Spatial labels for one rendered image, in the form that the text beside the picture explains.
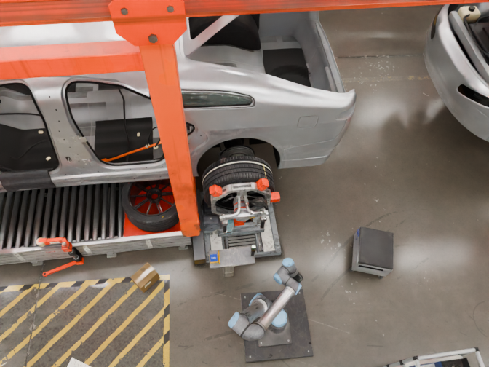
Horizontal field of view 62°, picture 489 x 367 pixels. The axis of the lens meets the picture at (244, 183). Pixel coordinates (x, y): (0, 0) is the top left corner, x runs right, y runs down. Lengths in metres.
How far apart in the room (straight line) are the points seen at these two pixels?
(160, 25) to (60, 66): 0.59
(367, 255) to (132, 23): 3.19
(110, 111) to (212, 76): 1.55
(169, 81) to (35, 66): 0.63
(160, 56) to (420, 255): 3.66
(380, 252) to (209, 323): 1.84
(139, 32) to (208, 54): 2.72
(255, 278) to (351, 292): 1.01
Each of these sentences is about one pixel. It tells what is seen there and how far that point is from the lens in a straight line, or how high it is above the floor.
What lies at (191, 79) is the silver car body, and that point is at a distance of 3.14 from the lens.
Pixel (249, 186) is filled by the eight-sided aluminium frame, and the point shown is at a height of 1.08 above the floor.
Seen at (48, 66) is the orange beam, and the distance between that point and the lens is 2.22.
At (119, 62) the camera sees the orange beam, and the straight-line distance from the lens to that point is 2.14.
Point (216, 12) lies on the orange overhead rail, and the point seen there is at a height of 3.00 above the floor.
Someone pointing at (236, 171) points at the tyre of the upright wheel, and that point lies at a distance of 3.46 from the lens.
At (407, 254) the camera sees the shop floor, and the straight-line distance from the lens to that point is 4.80.
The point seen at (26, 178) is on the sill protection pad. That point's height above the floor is 0.94.
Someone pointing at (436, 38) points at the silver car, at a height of 1.18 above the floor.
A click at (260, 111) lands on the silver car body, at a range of 3.27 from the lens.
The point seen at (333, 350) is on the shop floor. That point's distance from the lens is 4.27.
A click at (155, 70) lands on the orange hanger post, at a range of 2.13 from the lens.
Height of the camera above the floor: 4.11
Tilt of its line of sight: 60 degrees down
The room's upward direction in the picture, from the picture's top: 5 degrees clockwise
